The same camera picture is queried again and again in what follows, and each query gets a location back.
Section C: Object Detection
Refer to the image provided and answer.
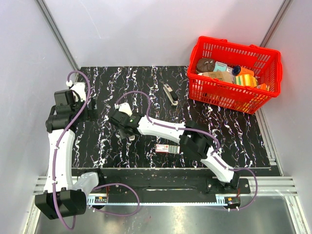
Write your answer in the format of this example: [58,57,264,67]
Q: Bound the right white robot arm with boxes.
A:
[109,110,239,193]

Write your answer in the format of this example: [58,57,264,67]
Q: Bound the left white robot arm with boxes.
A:
[35,88,106,220]

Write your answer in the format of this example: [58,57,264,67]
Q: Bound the red white staple box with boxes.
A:
[155,144,180,154]

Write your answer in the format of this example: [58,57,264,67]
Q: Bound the brown round object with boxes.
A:
[196,58,215,73]

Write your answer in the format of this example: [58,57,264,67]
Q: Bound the teal small box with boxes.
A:
[214,61,228,72]

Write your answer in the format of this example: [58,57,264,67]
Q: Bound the brown cardboard package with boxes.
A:
[198,71,235,83]

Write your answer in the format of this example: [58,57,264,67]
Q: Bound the blue capped orange bottle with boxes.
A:
[232,65,254,76]

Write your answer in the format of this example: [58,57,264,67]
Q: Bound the red plastic basket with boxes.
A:
[187,36,283,114]

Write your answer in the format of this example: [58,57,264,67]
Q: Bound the yellow green sponge pack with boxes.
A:
[235,74,258,87]

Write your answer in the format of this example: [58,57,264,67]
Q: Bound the orange small box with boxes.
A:
[256,83,270,91]

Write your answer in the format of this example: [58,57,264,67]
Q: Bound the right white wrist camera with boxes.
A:
[115,102,132,116]

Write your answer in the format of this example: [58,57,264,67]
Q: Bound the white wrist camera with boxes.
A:
[115,102,132,116]
[66,80,86,102]

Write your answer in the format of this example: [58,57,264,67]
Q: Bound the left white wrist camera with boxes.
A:
[66,80,86,102]

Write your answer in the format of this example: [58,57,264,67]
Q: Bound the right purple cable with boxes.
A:
[115,91,259,211]

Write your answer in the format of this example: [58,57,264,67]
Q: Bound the purple cable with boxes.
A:
[52,70,140,230]
[115,91,259,211]

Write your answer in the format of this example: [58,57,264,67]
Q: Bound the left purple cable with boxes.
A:
[52,70,140,230]

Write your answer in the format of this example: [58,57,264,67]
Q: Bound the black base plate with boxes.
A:
[70,168,251,204]

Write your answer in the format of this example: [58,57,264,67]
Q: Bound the aluminium rail frame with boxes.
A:
[33,176,299,205]

